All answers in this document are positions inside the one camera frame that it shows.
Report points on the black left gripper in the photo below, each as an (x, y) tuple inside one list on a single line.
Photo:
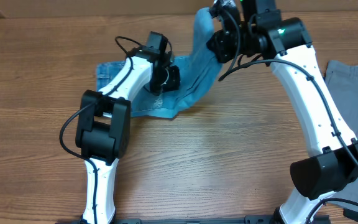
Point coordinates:
[(174, 84)]

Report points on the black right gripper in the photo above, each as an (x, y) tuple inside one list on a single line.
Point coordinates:
[(220, 48)]

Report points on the light blue denim jeans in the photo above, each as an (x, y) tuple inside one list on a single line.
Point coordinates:
[(198, 71)]

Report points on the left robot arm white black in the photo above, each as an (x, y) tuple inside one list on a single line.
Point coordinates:
[(104, 119)]

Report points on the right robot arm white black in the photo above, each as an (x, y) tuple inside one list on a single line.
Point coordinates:
[(332, 146)]

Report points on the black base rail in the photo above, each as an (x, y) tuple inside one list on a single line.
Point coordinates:
[(197, 221)]

